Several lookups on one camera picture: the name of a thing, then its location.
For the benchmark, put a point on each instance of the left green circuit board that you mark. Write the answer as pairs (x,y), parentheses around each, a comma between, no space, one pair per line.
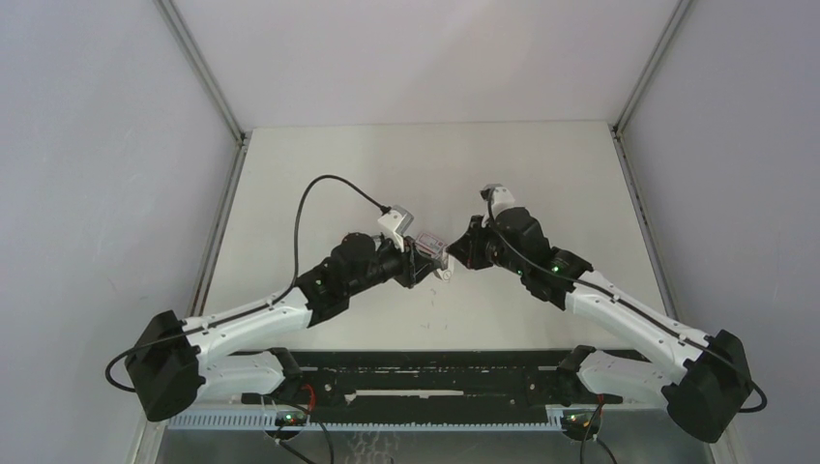
(291,419)

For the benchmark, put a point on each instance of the white slotted cable duct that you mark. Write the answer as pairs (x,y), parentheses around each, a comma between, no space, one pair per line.
(545,419)

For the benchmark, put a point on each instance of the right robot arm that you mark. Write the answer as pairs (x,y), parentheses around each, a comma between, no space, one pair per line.
(702,381)

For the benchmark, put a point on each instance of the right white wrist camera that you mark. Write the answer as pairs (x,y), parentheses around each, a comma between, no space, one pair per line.
(497,199)

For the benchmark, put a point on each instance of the right green circuit board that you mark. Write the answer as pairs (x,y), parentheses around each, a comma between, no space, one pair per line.
(580,426)

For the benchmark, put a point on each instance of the left aluminium frame post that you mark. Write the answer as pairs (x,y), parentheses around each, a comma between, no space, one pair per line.
(183,36)

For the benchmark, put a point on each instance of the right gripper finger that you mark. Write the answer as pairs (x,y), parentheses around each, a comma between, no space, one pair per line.
(474,236)
(469,255)

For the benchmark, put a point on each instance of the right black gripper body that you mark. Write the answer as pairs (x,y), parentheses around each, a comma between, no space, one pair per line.
(496,253)

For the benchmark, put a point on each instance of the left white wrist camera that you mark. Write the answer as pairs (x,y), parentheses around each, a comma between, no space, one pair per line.
(395,223)

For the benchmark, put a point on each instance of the red white staple box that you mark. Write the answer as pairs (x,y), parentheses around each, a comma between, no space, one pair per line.
(430,244)

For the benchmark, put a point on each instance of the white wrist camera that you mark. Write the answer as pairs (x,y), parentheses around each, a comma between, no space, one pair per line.
(497,199)
(395,223)

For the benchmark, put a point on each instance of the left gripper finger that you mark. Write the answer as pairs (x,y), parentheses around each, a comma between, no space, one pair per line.
(424,259)
(412,277)

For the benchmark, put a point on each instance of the right aluminium frame post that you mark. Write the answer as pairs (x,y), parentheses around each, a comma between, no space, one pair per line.
(667,35)

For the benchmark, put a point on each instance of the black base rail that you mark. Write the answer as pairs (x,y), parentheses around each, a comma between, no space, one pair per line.
(437,385)

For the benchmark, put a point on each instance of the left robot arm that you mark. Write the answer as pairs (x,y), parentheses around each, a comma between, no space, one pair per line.
(177,362)

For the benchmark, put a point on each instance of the green circuit board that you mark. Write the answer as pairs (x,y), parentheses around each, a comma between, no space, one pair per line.
(291,419)
(580,426)

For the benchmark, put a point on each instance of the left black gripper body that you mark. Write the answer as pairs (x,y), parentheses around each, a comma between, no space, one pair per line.
(387,263)

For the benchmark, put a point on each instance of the aluminium frame post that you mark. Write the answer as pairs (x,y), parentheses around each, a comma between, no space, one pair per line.
(183,36)
(667,35)

